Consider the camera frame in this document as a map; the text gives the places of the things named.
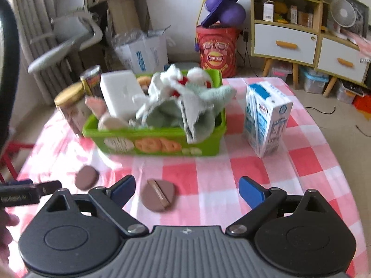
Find red white santa plush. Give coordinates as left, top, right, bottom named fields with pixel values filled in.
left=148, top=65, right=213, bottom=100

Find white office chair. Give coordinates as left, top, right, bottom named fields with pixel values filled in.
left=28, top=0, right=102, bottom=73

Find yellow black tin can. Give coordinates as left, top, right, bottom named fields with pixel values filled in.
left=80, top=65, right=103, bottom=98

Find blue white milk carton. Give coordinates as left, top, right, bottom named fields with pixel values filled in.
left=243, top=81, right=293, bottom=158

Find grey green towel cloth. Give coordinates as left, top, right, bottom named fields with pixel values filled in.
left=136, top=83, right=237, bottom=144

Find gold lid cookie jar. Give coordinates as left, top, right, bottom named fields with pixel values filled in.
left=54, top=82, right=91, bottom=137

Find red Lays chip bucket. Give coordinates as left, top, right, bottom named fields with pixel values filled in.
left=195, top=24, right=241, bottom=78

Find white foam sponge block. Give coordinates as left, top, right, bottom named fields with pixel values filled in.
left=100, top=70, right=147, bottom=121

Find person left hand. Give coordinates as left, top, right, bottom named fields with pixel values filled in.
left=0, top=209, right=19, bottom=267

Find framed picture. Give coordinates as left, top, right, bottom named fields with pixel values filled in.
left=346, top=0, right=369, bottom=38

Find grey white plush bunny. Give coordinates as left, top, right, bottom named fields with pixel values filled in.
left=97, top=112, right=137, bottom=131

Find white blue paper bag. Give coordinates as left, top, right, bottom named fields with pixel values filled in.
left=112, top=26, right=176, bottom=74

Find purple saturn hopper ball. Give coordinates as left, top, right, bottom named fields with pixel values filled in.
left=201, top=0, right=246, bottom=28

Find green plastic cookie bin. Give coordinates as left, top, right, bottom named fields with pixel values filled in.
left=83, top=70, right=226, bottom=156

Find brown round powder puff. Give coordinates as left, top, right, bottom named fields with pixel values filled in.
left=75, top=165, right=100, bottom=191

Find small white desk fan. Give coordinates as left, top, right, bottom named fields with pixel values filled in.
left=328, top=0, right=357, bottom=40

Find wooden white drawer cabinet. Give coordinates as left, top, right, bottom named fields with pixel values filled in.
left=250, top=0, right=369, bottom=95

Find pink plush toy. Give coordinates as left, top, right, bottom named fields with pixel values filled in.
left=85, top=95, right=108, bottom=119

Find hamburger plush toy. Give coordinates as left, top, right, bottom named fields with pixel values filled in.
left=137, top=75, right=152, bottom=95

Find red white checkered tablecloth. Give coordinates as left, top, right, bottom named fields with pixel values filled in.
left=18, top=78, right=369, bottom=276

